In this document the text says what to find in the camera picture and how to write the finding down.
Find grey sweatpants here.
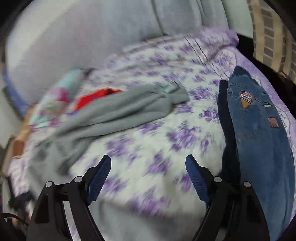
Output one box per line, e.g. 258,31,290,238
28,83,190,187

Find black folded garment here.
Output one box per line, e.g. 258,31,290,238
217,80,241,209

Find blue denim jeans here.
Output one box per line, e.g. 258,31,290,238
227,66,295,240

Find purple floral bed sheet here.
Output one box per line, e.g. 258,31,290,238
6,26,296,241

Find teal pink floral blanket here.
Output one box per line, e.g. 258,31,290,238
29,68,92,130

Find red folded garment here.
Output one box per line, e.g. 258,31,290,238
73,88,121,111

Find beige checked curtain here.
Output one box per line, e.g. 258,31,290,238
247,1,295,83

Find grey padded headboard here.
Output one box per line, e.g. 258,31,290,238
5,0,230,110

